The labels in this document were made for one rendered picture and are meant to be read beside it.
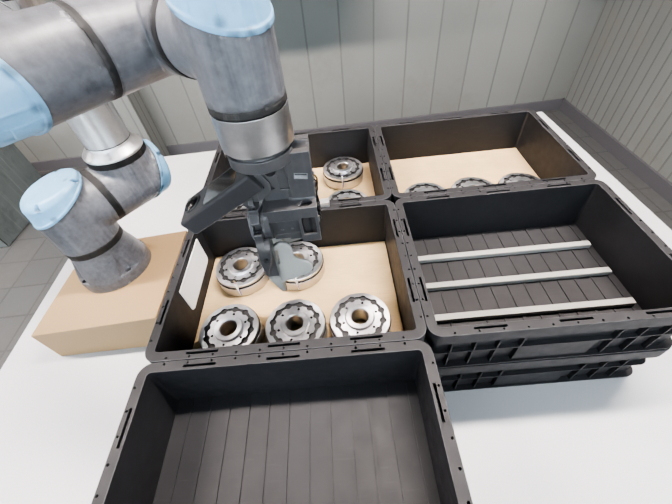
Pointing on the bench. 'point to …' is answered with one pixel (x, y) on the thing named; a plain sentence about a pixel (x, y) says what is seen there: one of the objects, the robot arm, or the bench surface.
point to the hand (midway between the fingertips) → (279, 269)
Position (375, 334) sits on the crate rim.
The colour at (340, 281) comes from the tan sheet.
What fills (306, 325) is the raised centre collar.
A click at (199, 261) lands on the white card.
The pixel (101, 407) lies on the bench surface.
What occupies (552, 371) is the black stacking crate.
